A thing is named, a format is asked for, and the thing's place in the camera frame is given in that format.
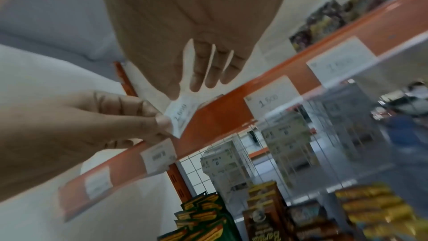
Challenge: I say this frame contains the person's right hand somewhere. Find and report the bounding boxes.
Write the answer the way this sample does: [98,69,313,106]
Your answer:
[99,0,296,101]

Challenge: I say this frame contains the short brown snack packet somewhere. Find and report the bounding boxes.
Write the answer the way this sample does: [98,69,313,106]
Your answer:
[288,201,338,241]

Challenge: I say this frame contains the orange shelf edge rail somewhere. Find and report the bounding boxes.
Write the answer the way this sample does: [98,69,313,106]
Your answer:
[58,0,428,222]

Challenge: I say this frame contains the green yellow snack packets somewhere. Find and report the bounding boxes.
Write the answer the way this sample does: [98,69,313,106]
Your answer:
[156,191,236,241]

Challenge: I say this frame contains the tall brown snack packet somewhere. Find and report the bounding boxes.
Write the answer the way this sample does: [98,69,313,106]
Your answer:
[241,180,296,241]

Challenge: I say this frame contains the person's left hand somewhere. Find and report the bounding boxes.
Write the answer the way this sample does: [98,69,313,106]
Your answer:
[0,90,174,204]

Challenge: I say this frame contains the small white shelf price label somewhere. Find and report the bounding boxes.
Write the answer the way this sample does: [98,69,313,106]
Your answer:
[140,139,178,176]

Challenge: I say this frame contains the stack of yellow snack packets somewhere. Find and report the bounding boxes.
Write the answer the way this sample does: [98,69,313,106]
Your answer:
[334,183,424,241]

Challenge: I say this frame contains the white paper price tag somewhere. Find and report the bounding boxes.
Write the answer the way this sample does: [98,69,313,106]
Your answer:
[163,94,202,139]

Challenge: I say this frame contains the large white shelf price label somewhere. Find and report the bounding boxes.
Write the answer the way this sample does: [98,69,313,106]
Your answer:
[306,36,378,88]

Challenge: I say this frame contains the row of dark printed packets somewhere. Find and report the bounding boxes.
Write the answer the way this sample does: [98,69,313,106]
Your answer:
[288,0,424,51]

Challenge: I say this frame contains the blurred white shelf price label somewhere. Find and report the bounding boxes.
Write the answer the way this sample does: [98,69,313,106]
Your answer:
[84,166,114,200]

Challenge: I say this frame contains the orange shelf upright post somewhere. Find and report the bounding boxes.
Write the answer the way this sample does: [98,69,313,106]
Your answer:
[113,61,194,199]

